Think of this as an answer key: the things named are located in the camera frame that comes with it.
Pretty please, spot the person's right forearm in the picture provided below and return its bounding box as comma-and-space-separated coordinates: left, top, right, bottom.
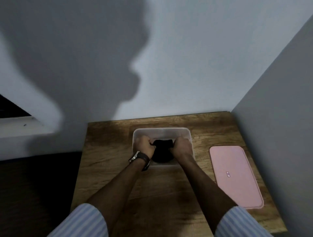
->
177, 153, 239, 226

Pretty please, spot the person's left hand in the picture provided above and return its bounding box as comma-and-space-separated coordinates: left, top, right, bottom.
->
134, 136, 155, 159

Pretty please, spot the black wristwatch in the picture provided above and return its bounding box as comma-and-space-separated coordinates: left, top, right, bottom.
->
129, 151, 150, 171

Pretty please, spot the black cloth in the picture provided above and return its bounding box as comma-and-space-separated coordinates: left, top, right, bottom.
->
151, 139, 176, 163

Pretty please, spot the person's right hand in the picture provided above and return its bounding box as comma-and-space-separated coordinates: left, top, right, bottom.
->
170, 137, 193, 162

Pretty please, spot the clear plastic container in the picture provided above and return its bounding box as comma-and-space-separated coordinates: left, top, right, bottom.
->
132, 128, 194, 170

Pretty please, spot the pink container lid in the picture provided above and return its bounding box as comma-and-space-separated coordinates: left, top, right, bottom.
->
209, 146, 264, 210

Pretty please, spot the striped right shirt sleeve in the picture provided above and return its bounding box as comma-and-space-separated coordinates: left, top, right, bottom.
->
214, 206, 274, 237

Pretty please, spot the white window sill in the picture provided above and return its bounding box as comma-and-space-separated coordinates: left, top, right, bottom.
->
0, 115, 57, 139

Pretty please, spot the striped left shirt sleeve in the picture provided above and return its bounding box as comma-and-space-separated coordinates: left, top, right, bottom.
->
48, 203, 108, 237

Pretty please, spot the striped shirt sleeve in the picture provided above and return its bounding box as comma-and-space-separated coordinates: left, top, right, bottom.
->
214, 206, 274, 237
48, 203, 108, 237

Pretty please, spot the person's left forearm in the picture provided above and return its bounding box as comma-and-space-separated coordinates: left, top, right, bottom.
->
87, 157, 146, 215

